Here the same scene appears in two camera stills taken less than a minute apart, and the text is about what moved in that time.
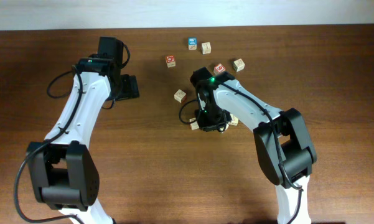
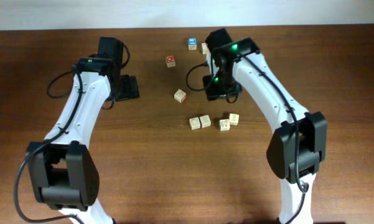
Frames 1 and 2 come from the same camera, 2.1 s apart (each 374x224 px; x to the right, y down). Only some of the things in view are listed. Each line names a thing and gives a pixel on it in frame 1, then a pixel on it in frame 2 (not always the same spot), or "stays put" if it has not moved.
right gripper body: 212,117 to 218,88
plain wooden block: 181,96 stays put
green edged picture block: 227,127 stays put
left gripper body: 127,89 stays put
